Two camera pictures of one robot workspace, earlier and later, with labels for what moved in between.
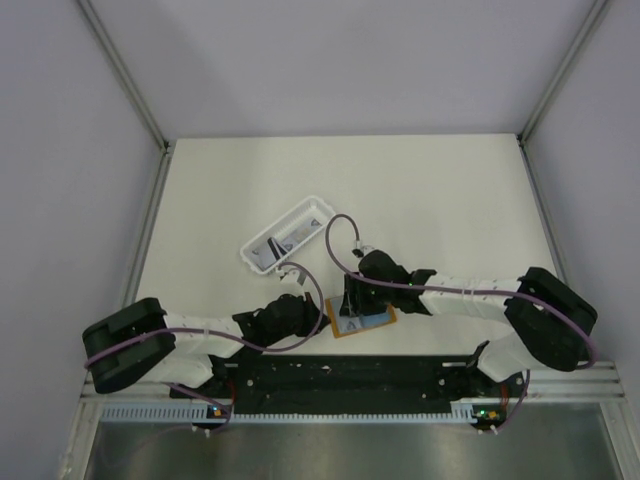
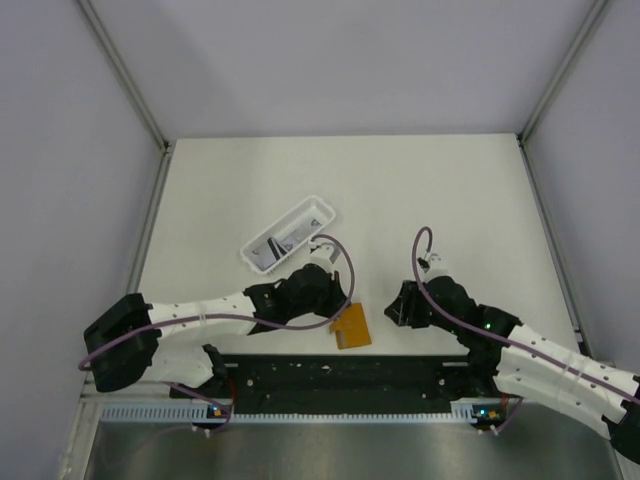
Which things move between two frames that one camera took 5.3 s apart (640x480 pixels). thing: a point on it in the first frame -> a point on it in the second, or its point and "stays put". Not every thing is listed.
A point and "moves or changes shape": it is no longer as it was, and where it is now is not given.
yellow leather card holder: [346, 325] moves or changes shape
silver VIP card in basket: [313, 225] stays put
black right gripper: [354, 302] -> [403, 310]
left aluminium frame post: [166, 142] stays put
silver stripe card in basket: [268, 253] stays put
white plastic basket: [277, 243] stays put
